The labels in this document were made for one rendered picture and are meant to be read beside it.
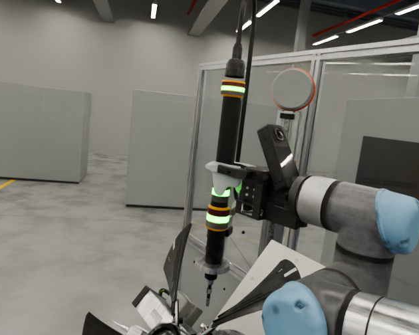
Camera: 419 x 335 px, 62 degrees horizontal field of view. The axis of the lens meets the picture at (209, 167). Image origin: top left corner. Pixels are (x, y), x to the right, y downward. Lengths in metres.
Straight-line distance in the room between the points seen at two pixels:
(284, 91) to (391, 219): 0.93
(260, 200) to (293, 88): 0.81
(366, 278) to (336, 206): 0.10
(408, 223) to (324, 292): 0.14
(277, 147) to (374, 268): 0.22
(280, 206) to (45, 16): 12.98
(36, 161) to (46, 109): 1.10
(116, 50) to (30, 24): 2.75
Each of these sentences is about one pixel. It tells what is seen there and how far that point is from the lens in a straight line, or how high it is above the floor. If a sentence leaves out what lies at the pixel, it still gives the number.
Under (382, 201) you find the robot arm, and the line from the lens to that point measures 0.49.
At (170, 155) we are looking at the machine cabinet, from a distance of 6.12.
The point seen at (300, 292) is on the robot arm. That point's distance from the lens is 0.40.
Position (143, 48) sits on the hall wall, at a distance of 12.87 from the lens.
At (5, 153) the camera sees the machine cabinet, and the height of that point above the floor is 0.55.
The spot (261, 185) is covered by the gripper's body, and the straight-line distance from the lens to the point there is 0.57.
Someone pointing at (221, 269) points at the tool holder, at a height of 1.46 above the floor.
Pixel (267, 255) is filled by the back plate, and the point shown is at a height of 1.32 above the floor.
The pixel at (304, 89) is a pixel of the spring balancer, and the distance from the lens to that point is 1.33.
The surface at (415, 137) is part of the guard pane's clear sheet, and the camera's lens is 1.23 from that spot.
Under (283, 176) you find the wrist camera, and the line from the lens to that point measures 0.55.
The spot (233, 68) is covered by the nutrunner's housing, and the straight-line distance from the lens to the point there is 0.65.
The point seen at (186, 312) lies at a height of 1.13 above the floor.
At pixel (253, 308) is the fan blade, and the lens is 0.79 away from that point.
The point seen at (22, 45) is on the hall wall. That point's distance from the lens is 13.39.
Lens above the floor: 1.75
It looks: 9 degrees down
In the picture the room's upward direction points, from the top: 6 degrees clockwise
